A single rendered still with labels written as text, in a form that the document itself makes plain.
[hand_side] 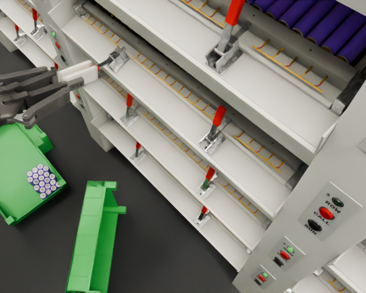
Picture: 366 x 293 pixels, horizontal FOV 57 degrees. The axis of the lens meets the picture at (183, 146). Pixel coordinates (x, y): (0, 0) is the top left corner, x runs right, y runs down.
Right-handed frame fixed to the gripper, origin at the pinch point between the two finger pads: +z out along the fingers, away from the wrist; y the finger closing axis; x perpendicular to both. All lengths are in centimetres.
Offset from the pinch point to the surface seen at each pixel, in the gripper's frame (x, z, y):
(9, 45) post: -51, 19, -88
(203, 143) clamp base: -0.4, 7.7, 26.0
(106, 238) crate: -58, 1, 7
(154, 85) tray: 0.1, 10.3, 10.2
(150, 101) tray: -1.3, 7.9, 12.1
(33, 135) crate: -57, 4, -42
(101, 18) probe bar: 3.8, 11.9, -9.2
